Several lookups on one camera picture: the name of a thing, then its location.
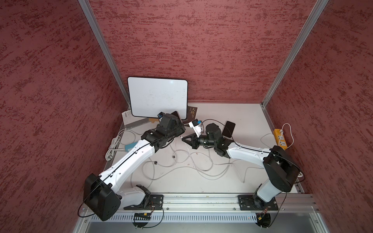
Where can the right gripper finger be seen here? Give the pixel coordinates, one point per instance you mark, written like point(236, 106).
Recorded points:
point(190, 137)
point(190, 143)

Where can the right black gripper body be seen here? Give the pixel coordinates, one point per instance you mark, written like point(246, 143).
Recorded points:
point(204, 141)

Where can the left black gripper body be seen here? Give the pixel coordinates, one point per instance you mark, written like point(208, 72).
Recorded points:
point(178, 129)

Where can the pink case phone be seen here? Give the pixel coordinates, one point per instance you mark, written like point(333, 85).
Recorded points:
point(228, 129)
point(175, 116)

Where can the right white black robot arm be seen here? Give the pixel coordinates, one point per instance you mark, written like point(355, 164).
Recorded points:
point(281, 170)

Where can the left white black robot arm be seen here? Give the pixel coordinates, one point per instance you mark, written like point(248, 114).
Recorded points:
point(101, 191)

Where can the wooden board stand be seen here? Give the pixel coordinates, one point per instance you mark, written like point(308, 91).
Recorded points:
point(153, 120)

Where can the dark book chinese title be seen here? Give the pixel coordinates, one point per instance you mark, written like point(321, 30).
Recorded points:
point(191, 114)

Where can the grey flat box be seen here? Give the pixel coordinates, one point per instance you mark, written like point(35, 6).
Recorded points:
point(130, 121)

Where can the teal small object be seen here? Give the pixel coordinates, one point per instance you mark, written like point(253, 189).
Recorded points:
point(129, 147)

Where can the yellow power strip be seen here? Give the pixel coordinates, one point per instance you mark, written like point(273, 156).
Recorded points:
point(280, 140)

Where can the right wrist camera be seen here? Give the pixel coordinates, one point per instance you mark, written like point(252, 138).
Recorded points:
point(196, 125)

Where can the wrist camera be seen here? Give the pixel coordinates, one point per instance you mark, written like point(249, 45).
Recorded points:
point(160, 115)
point(196, 125)

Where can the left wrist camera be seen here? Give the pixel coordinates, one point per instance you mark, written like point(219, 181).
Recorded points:
point(160, 115)

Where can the white board black frame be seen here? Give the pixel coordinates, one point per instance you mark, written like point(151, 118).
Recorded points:
point(150, 96)

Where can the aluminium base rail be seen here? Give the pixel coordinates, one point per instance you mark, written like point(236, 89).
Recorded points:
point(229, 203)

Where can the left aluminium corner post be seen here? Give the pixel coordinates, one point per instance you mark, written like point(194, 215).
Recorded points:
point(94, 25)

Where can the aluminium corner post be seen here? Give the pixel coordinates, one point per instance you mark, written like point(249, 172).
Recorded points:
point(305, 31)
point(94, 25)

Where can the right aluminium corner post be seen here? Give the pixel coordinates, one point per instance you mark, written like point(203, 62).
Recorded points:
point(305, 31)

